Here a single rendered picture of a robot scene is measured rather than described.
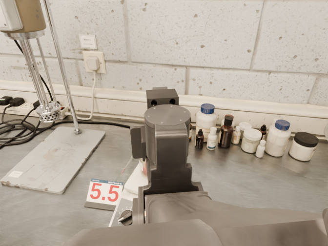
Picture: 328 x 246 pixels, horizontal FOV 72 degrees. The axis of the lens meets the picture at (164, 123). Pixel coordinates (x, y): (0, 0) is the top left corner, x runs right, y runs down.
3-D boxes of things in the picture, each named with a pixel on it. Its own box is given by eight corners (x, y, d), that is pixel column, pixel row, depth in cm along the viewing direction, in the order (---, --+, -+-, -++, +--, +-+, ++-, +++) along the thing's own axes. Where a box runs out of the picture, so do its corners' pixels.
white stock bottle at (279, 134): (271, 158, 73) (281, 129, 67) (259, 147, 79) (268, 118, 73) (288, 155, 75) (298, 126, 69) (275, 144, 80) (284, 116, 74)
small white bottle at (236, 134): (230, 141, 81) (233, 125, 78) (235, 139, 82) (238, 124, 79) (234, 145, 79) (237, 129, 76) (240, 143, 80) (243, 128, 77)
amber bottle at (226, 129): (233, 144, 80) (238, 117, 74) (225, 149, 77) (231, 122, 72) (222, 138, 83) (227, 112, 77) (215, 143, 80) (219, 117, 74)
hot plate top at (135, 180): (171, 204, 49) (171, 201, 48) (122, 190, 52) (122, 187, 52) (185, 168, 58) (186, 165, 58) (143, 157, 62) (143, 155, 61)
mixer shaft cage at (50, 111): (54, 124, 65) (26, 32, 52) (33, 121, 66) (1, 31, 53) (67, 112, 71) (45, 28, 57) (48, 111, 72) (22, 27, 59)
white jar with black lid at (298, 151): (292, 160, 73) (298, 142, 69) (285, 147, 78) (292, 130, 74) (314, 162, 72) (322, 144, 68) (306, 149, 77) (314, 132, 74)
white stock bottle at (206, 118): (194, 131, 87) (197, 100, 80) (213, 132, 86) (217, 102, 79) (194, 141, 81) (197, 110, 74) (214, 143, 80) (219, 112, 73)
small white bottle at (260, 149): (258, 158, 73) (263, 144, 70) (254, 154, 75) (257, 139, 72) (264, 156, 74) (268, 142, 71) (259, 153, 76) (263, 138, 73)
